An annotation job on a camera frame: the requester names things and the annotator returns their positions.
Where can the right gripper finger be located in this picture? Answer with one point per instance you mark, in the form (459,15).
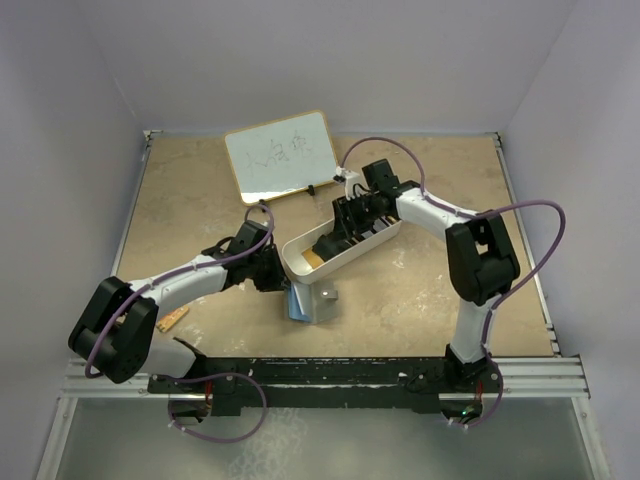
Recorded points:
(330,245)
(363,230)

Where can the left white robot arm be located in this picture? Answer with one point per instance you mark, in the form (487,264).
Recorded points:
(115,332)

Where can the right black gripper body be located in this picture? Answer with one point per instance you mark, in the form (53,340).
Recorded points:
(359,209)

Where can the small whiteboard wooden frame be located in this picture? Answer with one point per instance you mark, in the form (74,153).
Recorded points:
(281,157)

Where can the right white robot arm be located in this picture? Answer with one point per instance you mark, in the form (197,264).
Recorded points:
(482,263)

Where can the white oblong plastic tray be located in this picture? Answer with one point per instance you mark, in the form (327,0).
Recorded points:
(299,270)

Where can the orange card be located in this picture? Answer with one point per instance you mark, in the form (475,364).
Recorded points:
(170,320)

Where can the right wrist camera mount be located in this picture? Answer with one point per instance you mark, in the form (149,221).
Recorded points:
(349,180)

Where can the gold black striped card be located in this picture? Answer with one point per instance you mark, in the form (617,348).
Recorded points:
(313,260)

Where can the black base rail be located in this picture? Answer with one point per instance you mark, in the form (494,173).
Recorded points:
(419,384)

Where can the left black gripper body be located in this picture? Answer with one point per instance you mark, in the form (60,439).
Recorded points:
(264,271)

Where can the grey card holder wallet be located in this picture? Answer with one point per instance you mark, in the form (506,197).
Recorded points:
(314,303)

